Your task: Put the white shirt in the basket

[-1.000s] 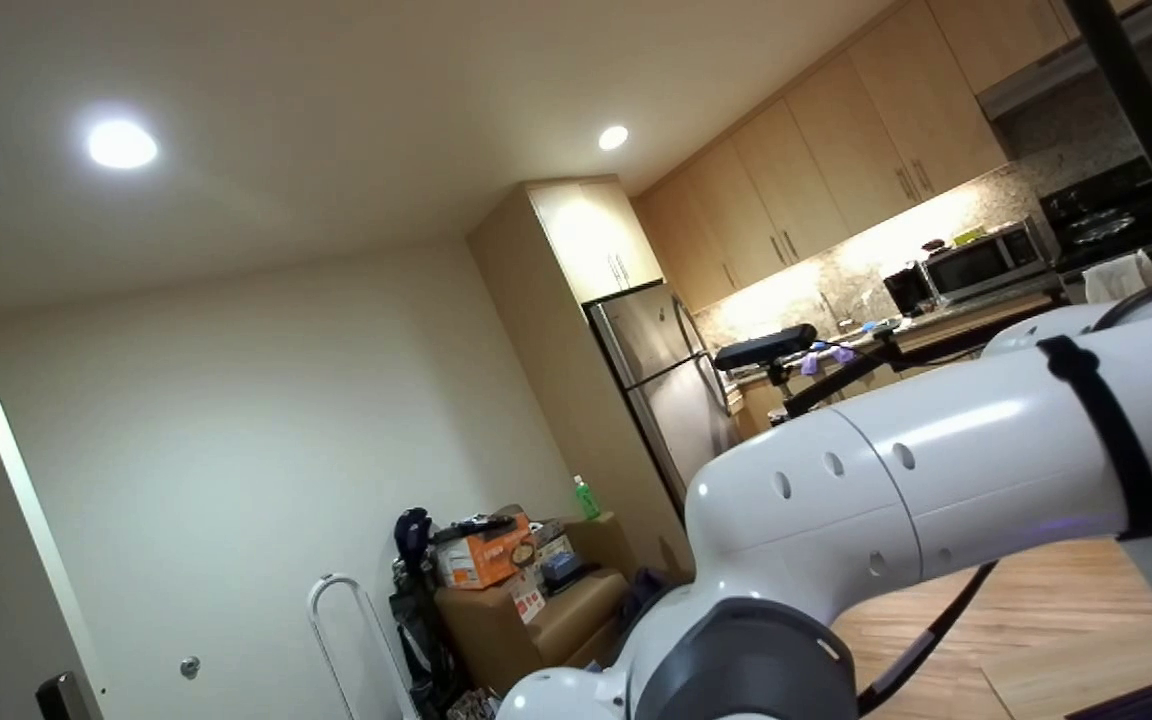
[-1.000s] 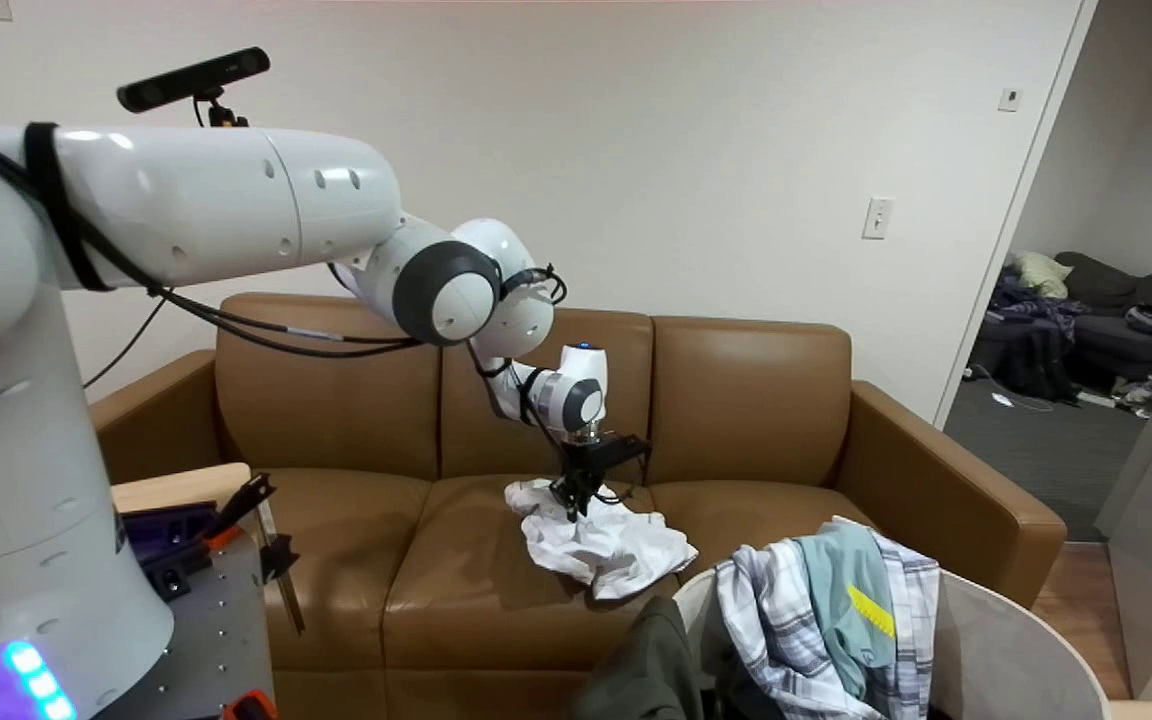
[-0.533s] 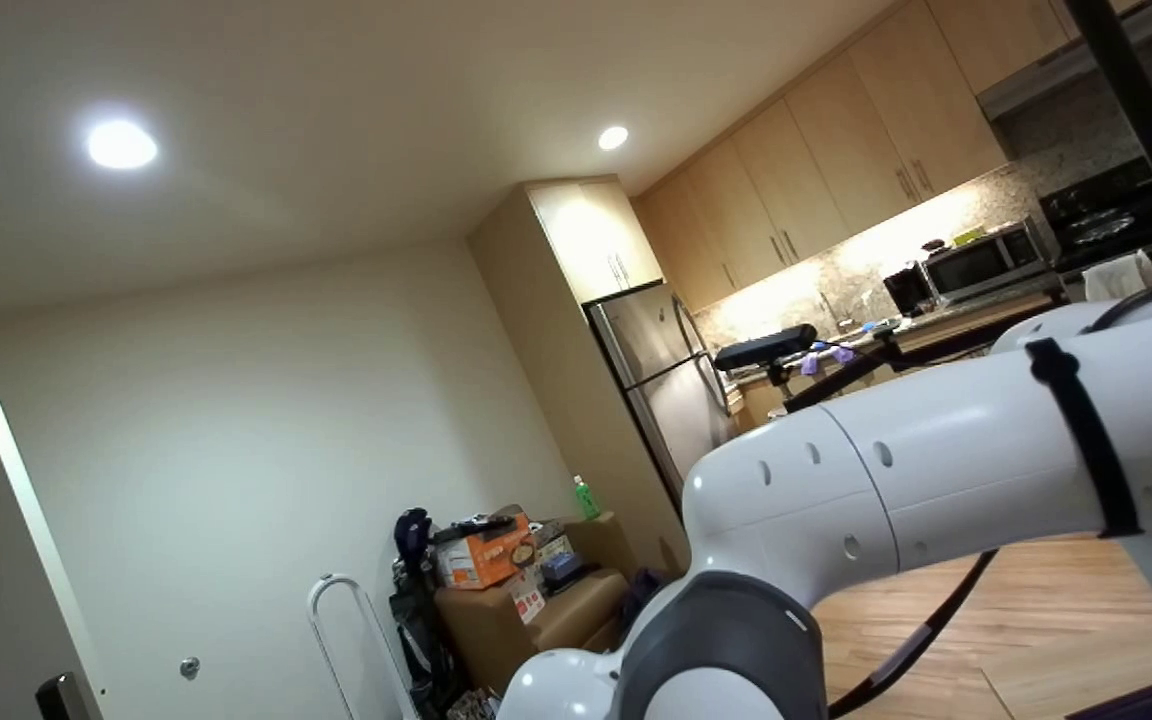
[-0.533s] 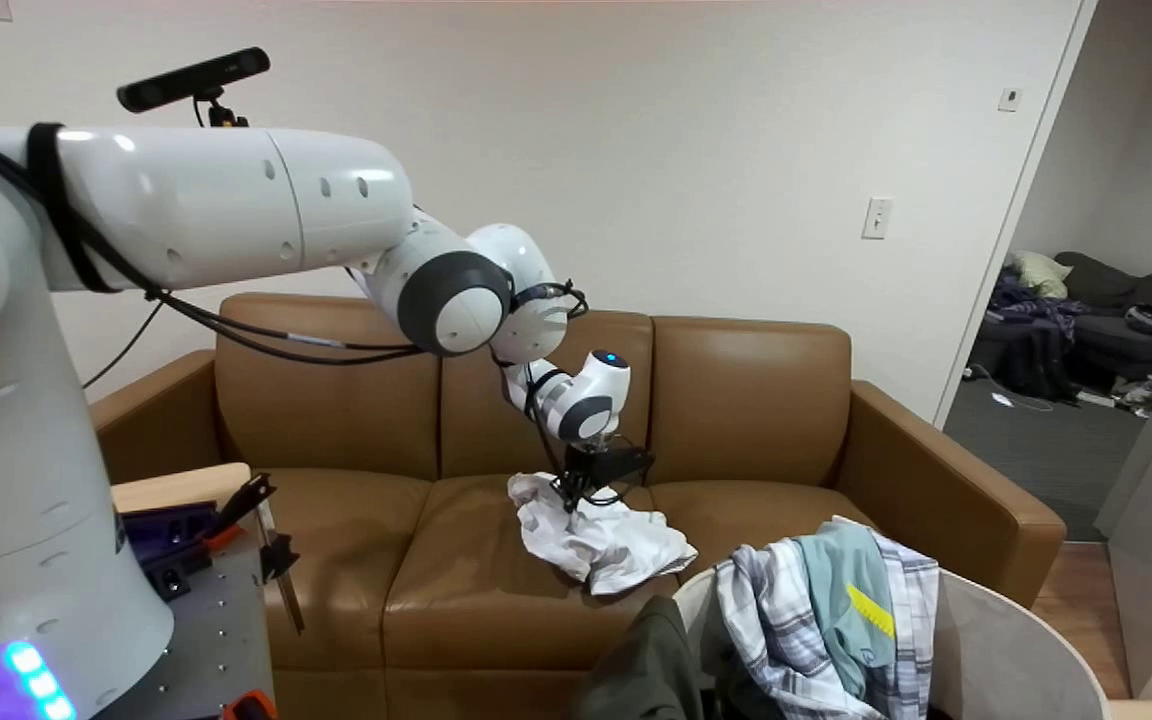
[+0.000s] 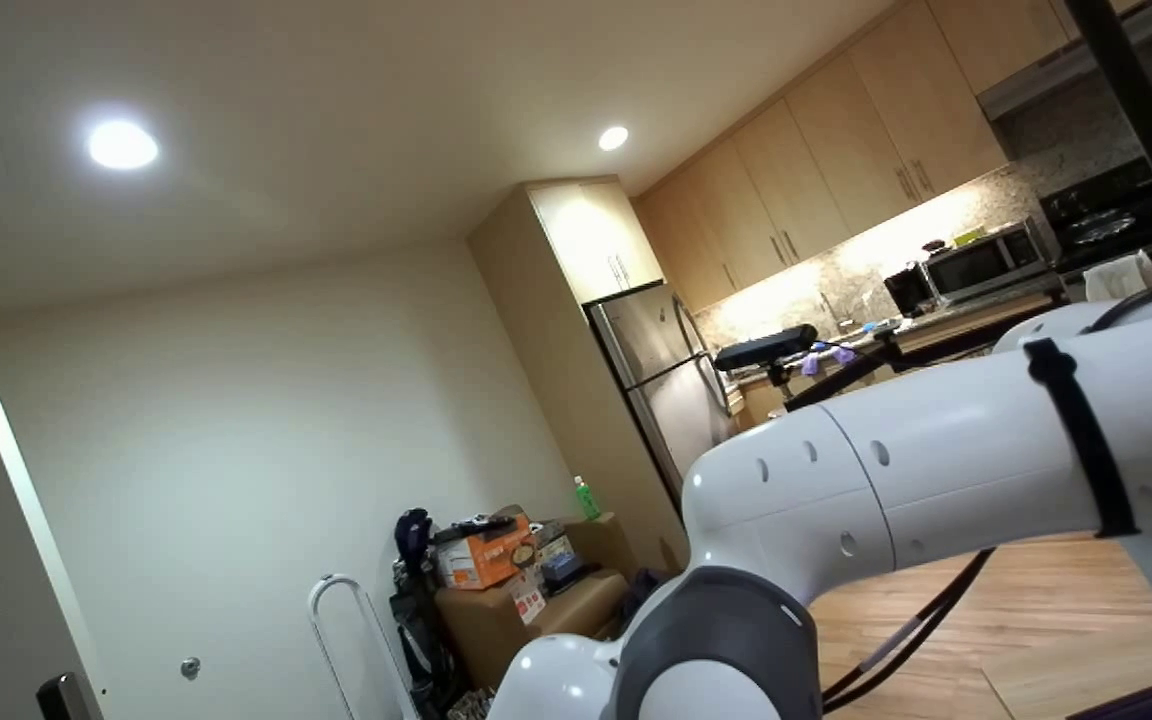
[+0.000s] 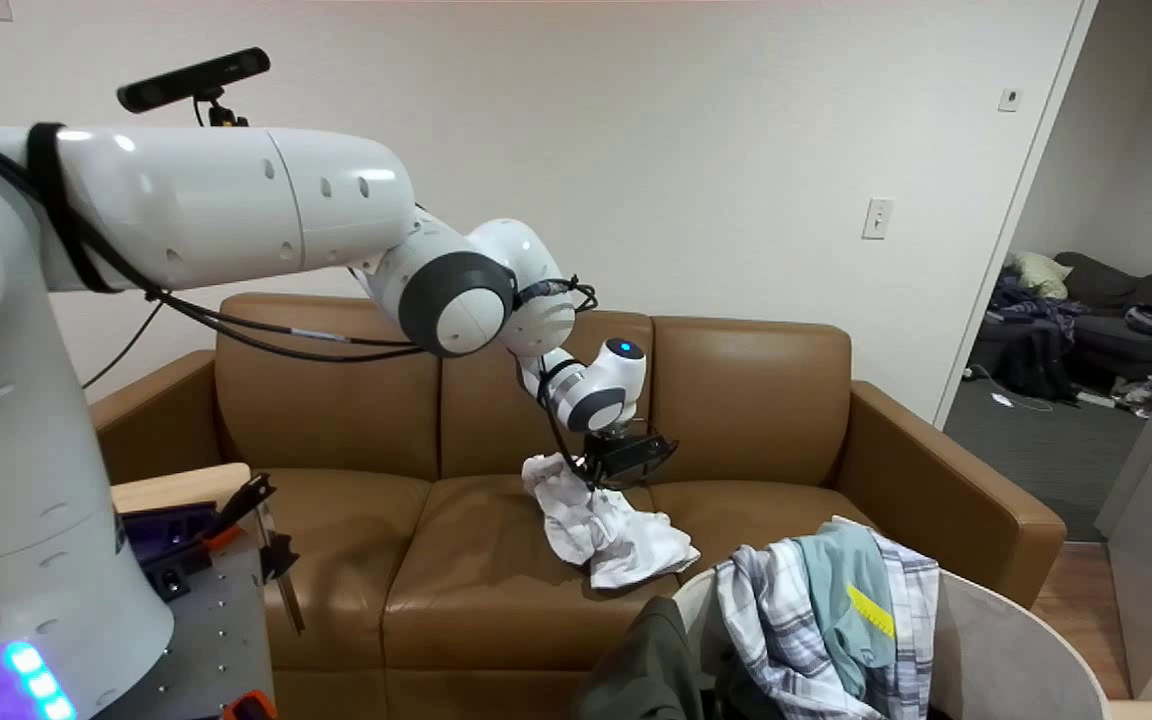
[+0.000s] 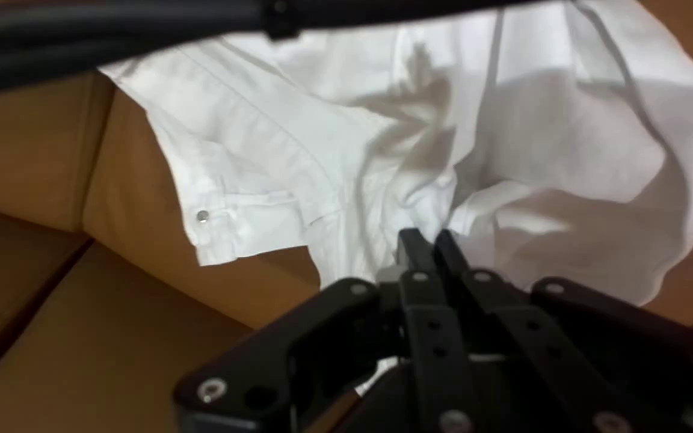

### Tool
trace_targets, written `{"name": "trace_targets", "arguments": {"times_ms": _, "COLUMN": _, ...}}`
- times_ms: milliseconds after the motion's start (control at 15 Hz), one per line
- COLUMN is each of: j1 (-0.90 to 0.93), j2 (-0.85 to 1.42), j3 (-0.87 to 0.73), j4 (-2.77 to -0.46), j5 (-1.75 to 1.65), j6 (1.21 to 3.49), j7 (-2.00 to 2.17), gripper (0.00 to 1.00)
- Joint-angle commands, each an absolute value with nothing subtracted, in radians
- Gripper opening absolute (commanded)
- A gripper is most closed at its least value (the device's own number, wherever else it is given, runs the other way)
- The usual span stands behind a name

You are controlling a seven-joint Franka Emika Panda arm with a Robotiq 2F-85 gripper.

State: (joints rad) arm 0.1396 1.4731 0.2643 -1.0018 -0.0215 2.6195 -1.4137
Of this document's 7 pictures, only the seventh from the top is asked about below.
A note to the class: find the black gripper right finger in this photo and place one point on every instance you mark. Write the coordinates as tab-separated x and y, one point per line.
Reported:
540	344

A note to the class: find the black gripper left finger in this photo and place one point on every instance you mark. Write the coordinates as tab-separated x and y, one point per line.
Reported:
433	353

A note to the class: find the white shirt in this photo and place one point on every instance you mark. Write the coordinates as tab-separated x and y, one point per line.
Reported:
362	146

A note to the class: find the brown leather sofa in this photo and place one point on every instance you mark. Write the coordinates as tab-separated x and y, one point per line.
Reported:
83	337

